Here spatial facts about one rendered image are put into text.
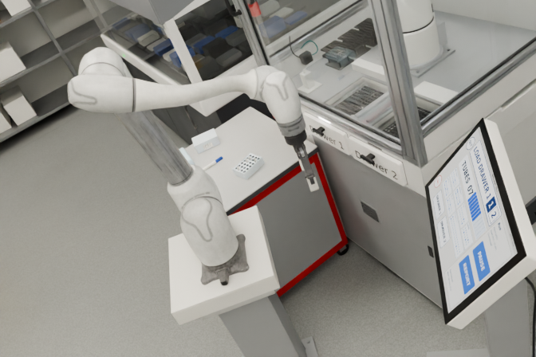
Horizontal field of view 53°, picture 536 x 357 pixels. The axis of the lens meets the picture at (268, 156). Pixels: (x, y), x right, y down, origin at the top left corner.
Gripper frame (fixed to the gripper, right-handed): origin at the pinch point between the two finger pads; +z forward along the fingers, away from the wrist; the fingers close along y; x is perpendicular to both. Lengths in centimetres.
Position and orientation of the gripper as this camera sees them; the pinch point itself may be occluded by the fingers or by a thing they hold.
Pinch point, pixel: (309, 177)
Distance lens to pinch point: 191.1
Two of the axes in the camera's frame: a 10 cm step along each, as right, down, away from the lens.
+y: 1.7, 5.0, -8.5
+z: 3.0, 7.9, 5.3
